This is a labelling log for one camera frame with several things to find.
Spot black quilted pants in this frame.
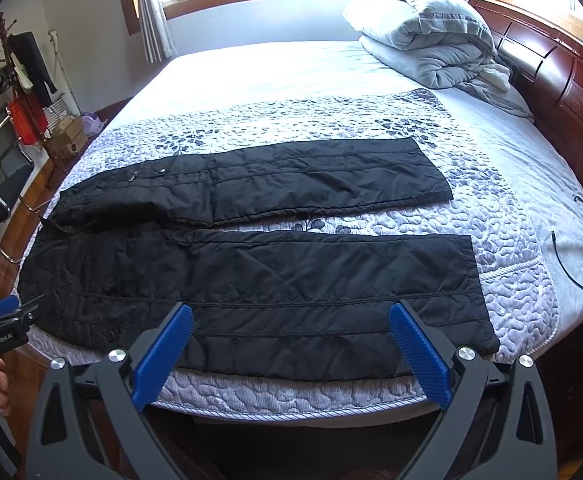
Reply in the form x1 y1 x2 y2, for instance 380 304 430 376
17 139 500 382

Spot cardboard box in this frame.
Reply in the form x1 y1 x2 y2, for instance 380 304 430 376
48 116 88 159

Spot red bag on rack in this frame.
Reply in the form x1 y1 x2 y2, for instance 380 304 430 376
7 94 48 145

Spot quilted grey floral mattress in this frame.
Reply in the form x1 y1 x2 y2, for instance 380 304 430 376
18 42 583 422

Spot wooden coat rack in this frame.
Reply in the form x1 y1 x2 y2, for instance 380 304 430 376
0 12 67 178

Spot black garment on rack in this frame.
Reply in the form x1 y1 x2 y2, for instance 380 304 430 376
8 32 57 107

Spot white pleated curtain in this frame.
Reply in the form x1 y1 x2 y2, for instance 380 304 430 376
137 0 175 64

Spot dark red wooden headboard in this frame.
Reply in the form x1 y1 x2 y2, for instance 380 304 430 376
469 0 583 185

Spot folded grey duvet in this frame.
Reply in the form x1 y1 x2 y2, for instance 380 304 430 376
343 0 533 120

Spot white wire rack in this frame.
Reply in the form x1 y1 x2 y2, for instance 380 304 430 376
44 29 82 138

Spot black charging cable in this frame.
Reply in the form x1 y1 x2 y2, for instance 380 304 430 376
549 194 583 309

